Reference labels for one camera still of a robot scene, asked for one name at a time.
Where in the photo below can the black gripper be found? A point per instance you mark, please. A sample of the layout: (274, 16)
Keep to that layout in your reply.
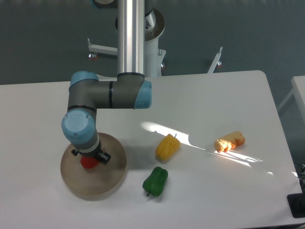
(94, 152)

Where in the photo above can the red bell pepper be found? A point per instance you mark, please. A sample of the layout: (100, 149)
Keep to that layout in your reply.
(89, 162)

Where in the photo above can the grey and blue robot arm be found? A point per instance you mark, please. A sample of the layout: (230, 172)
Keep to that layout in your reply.
(87, 93)

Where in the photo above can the round beige plate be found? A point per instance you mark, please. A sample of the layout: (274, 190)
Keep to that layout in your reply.
(97, 182)

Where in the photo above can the green bell pepper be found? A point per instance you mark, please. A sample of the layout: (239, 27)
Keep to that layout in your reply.
(154, 184)

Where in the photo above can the yellow bell pepper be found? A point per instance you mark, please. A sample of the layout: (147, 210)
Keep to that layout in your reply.
(167, 147)

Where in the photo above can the fried chicken toy piece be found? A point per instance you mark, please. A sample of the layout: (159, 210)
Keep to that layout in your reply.
(229, 141)

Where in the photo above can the black device at table edge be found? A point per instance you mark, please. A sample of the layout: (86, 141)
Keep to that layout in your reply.
(297, 205)

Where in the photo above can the white side table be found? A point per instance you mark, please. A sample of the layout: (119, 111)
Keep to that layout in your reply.
(297, 94)

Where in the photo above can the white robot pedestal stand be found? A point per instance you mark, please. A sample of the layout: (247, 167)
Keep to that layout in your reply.
(155, 47)

